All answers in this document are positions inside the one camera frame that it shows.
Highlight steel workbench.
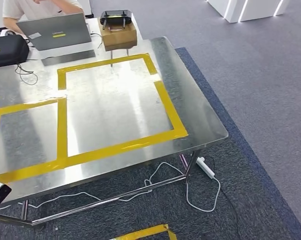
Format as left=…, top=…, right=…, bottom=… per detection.
left=0, top=18, right=229, bottom=229

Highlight white power strip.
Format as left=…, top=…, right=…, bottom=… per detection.
left=196, top=156, right=216, bottom=180

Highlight brown cardboard box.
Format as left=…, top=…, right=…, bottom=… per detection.
left=98, top=18, right=138, bottom=52

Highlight black remote controller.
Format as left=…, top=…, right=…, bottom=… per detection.
left=100, top=9, right=132, bottom=31

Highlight grey laptop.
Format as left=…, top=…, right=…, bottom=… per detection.
left=16, top=12, right=92, bottom=52

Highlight white lit platform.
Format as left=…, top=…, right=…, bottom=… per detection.
left=206, top=0, right=291, bottom=24

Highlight person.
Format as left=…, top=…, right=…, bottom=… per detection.
left=2, top=0, right=85, bottom=36

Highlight black carrying case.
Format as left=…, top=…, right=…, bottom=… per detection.
left=0, top=34, right=29, bottom=70

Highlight white power cable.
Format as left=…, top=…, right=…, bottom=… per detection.
left=0, top=161, right=221, bottom=214

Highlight thin black cable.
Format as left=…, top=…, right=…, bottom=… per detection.
left=15, top=64, right=38, bottom=86

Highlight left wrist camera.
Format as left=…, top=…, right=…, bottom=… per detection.
left=0, top=181, right=12, bottom=215

